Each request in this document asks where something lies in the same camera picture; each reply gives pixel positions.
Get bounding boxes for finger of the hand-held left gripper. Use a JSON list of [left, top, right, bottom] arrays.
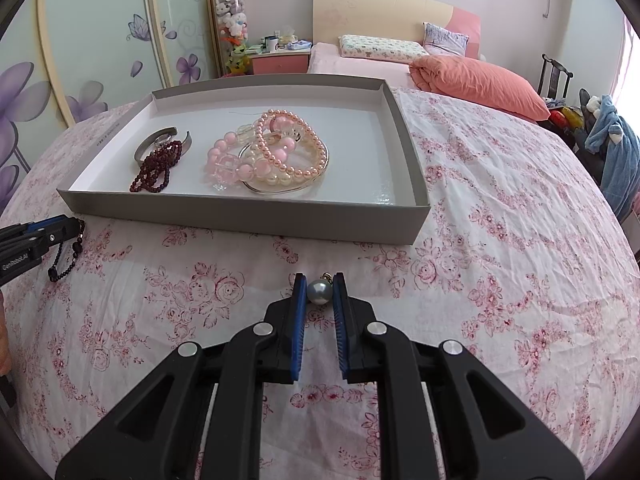
[[0, 215, 70, 236], [0, 224, 85, 262]]

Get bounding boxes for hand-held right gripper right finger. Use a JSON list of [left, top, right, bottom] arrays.
[[331, 272, 586, 480]]

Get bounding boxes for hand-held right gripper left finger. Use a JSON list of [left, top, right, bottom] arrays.
[[55, 272, 307, 480]]

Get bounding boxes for black bead necklace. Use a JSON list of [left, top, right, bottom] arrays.
[[47, 220, 86, 282]]

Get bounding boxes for grey pearl pendant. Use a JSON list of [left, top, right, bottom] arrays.
[[306, 272, 335, 306]]

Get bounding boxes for dark red bead bracelet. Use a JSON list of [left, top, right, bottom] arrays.
[[129, 141, 183, 194]]

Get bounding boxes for thin silver bangle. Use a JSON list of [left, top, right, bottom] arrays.
[[237, 142, 332, 197]]

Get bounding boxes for grey cardboard tray box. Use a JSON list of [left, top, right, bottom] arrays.
[[56, 78, 432, 246]]

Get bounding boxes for pink pearl bracelet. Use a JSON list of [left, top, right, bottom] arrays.
[[252, 109, 321, 179]]

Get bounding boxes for large pink bead bracelet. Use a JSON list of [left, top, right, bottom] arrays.
[[205, 112, 301, 192]]

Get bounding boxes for clear crystal bead bracelet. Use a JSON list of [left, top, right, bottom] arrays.
[[227, 120, 261, 147]]

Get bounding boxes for pink floral bedspread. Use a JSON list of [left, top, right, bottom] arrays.
[[0, 85, 640, 480]]

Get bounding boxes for floral sliding wardrobe doors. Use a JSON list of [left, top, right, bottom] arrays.
[[0, 0, 221, 201]]

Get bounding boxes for yellow plush toy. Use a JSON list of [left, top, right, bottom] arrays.
[[225, 42, 252, 76]]

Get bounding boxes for pink bed sheet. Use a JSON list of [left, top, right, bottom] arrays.
[[306, 42, 426, 89]]

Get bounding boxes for pink nightstand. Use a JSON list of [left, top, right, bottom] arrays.
[[250, 50, 312, 77]]

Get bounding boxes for orange duvet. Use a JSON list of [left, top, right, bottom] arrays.
[[409, 55, 551, 122]]

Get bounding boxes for cream patterned pillow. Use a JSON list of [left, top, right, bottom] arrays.
[[338, 35, 430, 65]]

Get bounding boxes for clear plush toy display tube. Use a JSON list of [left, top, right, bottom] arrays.
[[213, 0, 251, 78]]

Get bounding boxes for lilac floral pillow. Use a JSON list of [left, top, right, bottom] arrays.
[[422, 22, 471, 57]]

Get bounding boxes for colourful toy pile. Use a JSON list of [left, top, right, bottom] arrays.
[[547, 102, 583, 129]]

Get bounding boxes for cream and pink headboard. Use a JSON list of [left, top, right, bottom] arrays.
[[312, 0, 482, 61]]

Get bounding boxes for blue plush garment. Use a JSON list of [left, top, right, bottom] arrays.
[[585, 95, 640, 218]]

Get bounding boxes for black wooden chair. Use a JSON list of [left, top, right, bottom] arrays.
[[537, 53, 573, 102]]

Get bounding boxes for pink curtain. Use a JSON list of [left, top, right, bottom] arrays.
[[622, 15, 640, 63]]

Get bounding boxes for engraved silver cuff bracelet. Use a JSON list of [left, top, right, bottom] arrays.
[[134, 126, 193, 163]]

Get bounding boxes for white pearl bracelet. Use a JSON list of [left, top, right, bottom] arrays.
[[245, 135, 331, 192]]

